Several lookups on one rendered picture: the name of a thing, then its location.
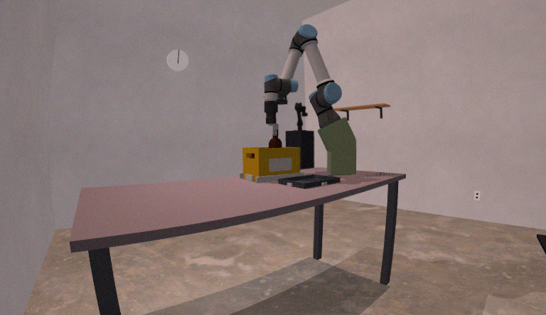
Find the brown bottle with red band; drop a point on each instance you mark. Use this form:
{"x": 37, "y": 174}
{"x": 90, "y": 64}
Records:
{"x": 275, "y": 142}

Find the yellow bottle crate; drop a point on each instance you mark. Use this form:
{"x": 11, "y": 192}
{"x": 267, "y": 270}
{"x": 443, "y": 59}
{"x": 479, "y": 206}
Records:
{"x": 270, "y": 161}

